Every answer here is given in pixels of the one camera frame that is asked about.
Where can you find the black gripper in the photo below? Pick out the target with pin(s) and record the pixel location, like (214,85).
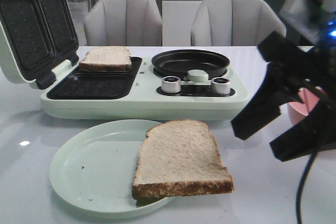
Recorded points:
(290,69)

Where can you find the pink plastic bowl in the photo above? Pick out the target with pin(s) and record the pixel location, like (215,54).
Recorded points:
(297,111)

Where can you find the white bread slice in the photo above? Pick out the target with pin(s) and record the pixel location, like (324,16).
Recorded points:
(107,58)
(180,158)

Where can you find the mint green breakfast maker lid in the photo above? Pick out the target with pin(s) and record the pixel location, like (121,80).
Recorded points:
(36,37)

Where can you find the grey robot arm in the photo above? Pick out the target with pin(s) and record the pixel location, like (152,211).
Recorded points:
(315,20)

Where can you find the right silver control knob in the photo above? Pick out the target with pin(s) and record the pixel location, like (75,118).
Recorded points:
(220,86)

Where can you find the silver control knob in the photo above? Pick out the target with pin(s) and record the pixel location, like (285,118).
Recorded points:
(171,84)
(220,86)

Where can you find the right grey upholstered chair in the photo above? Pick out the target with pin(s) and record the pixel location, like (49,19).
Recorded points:
(234,23)

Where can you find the grey upholstered chair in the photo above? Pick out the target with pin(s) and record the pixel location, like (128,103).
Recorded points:
(123,23)
(234,23)

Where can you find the black round frying pan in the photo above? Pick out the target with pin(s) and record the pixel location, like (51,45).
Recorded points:
(179,62)

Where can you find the left silver control knob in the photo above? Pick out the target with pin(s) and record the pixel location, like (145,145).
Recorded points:
(171,84)

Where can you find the white refrigerator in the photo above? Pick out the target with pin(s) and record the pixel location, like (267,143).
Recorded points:
(178,17)

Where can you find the left grey upholstered chair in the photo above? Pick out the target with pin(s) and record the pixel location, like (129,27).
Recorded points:
(123,23)

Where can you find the mint green round plate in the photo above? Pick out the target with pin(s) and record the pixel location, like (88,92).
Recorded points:
(94,170)

